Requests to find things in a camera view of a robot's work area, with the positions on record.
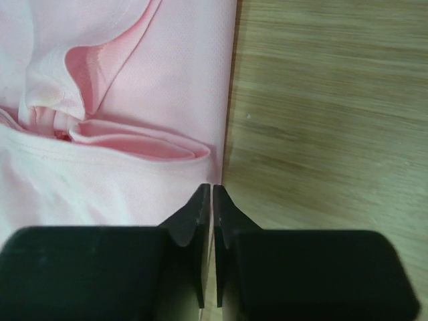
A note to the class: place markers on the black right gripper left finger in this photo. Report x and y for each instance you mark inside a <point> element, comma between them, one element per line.
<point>109,272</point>

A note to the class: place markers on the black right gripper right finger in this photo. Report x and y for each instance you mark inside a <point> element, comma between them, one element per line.
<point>286,274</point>

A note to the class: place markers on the pink t-shirt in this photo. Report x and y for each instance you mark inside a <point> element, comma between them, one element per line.
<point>113,113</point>

